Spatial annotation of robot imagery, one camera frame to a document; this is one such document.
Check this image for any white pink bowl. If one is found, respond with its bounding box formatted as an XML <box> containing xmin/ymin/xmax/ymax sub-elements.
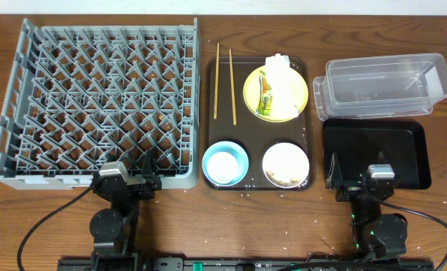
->
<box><xmin>262</xmin><ymin>142</ymin><xmax>310</xmax><ymax>189</ymax></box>

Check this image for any light blue bowl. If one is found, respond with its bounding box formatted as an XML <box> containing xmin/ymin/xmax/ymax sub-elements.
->
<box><xmin>202</xmin><ymin>141</ymin><xmax>249</xmax><ymax>187</ymax></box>

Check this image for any wooden chopstick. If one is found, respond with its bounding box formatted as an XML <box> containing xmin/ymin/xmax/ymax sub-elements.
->
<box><xmin>213</xmin><ymin>42</ymin><xmax>220</xmax><ymax>120</ymax></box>
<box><xmin>229</xmin><ymin>48</ymin><xmax>237</xmax><ymax>126</ymax></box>

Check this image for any green yellow sauce packet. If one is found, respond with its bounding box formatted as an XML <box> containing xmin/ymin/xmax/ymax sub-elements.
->
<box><xmin>256</xmin><ymin>71</ymin><xmax>272</xmax><ymax>116</ymax></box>

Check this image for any white napkin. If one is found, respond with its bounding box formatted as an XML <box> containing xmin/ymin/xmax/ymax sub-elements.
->
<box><xmin>266</xmin><ymin>53</ymin><xmax>299</xmax><ymax>119</ymax></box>

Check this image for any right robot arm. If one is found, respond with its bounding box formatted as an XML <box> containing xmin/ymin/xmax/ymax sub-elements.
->
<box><xmin>325</xmin><ymin>153</ymin><xmax>408</xmax><ymax>262</ymax></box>

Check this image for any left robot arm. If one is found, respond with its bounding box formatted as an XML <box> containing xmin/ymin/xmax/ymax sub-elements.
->
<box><xmin>90</xmin><ymin>150</ymin><xmax>162</xmax><ymax>270</ymax></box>

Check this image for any black waste tray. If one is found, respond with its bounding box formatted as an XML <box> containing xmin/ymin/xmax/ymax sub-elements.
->
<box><xmin>322</xmin><ymin>119</ymin><xmax>432</xmax><ymax>190</ymax></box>

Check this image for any grey dishwasher rack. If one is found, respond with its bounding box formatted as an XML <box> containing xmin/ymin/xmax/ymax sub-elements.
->
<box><xmin>0</xmin><ymin>20</ymin><xmax>201</xmax><ymax>190</ymax></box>

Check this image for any clear plastic bin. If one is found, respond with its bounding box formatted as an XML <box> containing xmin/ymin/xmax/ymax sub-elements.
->
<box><xmin>313</xmin><ymin>53</ymin><xmax>447</xmax><ymax>121</ymax></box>

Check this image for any dark brown serving tray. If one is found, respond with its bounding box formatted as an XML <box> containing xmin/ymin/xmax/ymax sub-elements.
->
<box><xmin>203</xmin><ymin>56</ymin><xmax>315</xmax><ymax>191</ymax></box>

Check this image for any yellow plate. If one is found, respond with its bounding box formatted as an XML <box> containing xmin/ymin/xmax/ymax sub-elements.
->
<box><xmin>243</xmin><ymin>65</ymin><xmax>309</xmax><ymax>123</ymax></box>

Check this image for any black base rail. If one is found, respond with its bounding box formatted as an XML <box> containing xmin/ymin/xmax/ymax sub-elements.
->
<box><xmin>56</xmin><ymin>257</ymin><xmax>435</xmax><ymax>271</ymax></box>

